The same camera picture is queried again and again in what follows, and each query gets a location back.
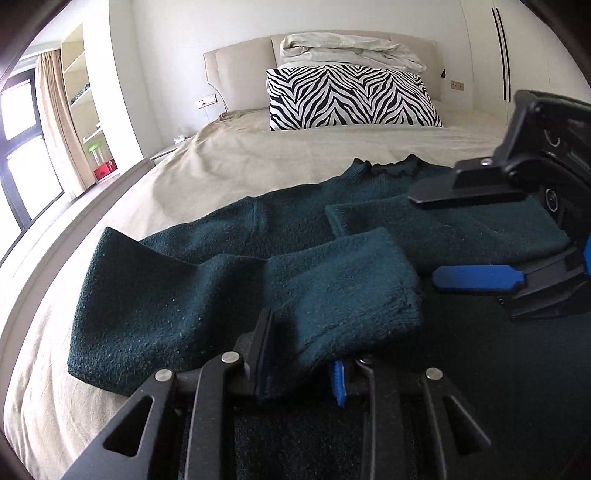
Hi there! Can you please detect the zebra print pillow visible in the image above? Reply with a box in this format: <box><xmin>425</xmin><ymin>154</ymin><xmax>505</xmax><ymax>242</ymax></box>
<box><xmin>265</xmin><ymin>65</ymin><xmax>443</xmax><ymax>132</ymax></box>

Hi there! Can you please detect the bed with beige sheet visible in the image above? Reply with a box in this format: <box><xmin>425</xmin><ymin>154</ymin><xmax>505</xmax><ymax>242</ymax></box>
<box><xmin>0</xmin><ymin>108</ymin><xmax>591</xmax><ymax>480</ymax></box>

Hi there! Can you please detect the white nightstand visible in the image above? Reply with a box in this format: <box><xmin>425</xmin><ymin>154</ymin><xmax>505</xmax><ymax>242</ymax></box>
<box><xmin>151</xmin><ymin>138</ymin><xmax>195</xmax><ymax>166</ymax></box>

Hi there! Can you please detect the white wardrobe with black handles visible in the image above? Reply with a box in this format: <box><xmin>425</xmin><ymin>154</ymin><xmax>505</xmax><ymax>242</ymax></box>
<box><xmin>462</xmin><ymin>0</ymin><xmax>591</xmax><ymax>126</ymax></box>

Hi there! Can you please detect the white open shelf unit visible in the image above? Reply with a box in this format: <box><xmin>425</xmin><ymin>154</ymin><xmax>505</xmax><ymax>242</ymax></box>
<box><xmin>60</xmin><ymin>23</ymin><xmax>122</xmax><ymax>186</ymax></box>

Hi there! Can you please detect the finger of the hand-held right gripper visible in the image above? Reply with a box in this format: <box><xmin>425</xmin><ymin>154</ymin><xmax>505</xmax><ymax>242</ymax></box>
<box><xmin>407</xmin><ymin>157</ymin><xmax>542</xmax><ymax>211</ymax></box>
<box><xmin>431</xmin><ymin>244</ymin><xmax>591</xmax><ymax>322</ymax></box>

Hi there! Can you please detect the folded white duvet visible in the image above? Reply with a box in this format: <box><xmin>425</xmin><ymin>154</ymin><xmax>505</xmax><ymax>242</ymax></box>
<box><xmin>276</xmin><ymin>32</ymin><xmax>428</xmax><ymax>73</ymax></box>

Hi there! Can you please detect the black framed window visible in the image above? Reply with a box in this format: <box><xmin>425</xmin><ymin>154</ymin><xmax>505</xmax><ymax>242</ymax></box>
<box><xmin>0</xmin><ymin>69</ymin><xmax>65</xmax><ymax>243</ymax></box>

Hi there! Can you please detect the beige curtain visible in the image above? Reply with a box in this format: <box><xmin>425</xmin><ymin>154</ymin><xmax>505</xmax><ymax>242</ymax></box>
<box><xmin>35</xmin><ymin>50</ymin><xmax>89</xmax><ymax>200</ymax></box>

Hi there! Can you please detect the beige upholstered headboard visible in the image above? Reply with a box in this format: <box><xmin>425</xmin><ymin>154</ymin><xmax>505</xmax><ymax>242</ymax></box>
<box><xmin>203</xmin><ymin>31</ymin><xmax>439</xmax><ymax>114</ymax></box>

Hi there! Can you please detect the dark green knit sweater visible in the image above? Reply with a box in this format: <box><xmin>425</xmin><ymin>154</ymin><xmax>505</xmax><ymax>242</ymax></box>
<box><xmin>67</xmin><ymin>156</ymin><xmax>591</xmax><ymax>480</ymax></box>

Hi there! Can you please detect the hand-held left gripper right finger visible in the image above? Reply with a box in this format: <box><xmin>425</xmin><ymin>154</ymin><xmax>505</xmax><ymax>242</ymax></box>
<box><xmin>329</xmin><ymin>354</ymin><xmax>493</xmax><ymax>480</ymax></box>

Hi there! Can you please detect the red box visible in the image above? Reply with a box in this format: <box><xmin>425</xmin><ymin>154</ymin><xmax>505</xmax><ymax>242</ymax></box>
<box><xmin>93</xmin><ymin>159</ymin><xmax>116</xmax><ymax>184</ymax></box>

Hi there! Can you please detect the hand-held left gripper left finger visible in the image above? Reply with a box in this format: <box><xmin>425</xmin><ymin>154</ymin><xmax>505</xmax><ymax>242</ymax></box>
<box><xmin>60</xmin><ymin>307</ymin><xmax>278</xmax><ymax>480</ymax></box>

